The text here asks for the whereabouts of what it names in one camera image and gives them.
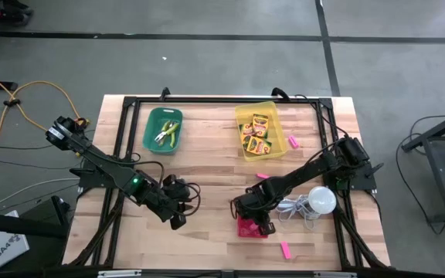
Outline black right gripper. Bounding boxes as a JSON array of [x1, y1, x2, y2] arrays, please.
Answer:
[[229, 181, 282, 225]]

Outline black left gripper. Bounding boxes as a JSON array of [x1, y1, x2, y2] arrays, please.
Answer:
[[139, 180, 182, 224]]

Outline green-handled silver-jaw pliers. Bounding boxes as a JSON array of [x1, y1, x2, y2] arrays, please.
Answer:
[[155, 122, 180, 145]]

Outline red perforated plastic basket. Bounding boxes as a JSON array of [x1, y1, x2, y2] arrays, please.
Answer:
[[236, 214, 269, 239]]

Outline green plastic bin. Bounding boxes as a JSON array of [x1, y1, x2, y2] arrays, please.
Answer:
[[141, 107, 184, 156]]

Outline white round bulb lamp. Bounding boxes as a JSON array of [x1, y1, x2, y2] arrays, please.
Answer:
[[307, 185, 338, 215]]

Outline yellow translucent plastic bin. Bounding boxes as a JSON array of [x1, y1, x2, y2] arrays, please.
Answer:
[[234, 100, 288, 163]]

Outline black metal stand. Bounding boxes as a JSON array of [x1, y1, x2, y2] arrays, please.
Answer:
[[402, 106, 445, 225]]

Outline person's feet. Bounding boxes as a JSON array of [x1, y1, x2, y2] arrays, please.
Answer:
[[0, 0, 34, 27]]

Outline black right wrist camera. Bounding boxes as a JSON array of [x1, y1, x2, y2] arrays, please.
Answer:
[[258, 221, 277, 236]]

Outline white coiled lamp cable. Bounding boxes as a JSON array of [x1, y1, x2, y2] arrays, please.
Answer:
[[275, 194, 320, 231]]

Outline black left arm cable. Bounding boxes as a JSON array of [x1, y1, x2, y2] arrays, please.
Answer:
[[144, 160, 202, 217]]

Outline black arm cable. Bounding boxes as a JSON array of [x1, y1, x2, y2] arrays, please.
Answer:
[[292, 93, 349, 138], [144, 160, 202, 217]]

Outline silver metal bracket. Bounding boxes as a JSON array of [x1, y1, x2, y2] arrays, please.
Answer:
[[314, 271, 358, 278], [97, 270, 142, 278]]

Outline black metal table frame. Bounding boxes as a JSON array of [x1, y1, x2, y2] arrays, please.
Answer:
[[62, 87, 392, 271]]

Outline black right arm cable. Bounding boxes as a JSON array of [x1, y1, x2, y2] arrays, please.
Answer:
[[292, 93, 349, 138]]

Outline white floor cable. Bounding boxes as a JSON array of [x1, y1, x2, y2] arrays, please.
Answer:
[[0, 176, 81, 213]]

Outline yellow extension cord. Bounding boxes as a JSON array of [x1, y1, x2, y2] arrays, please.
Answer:
[[0, 65, 91, 173]]

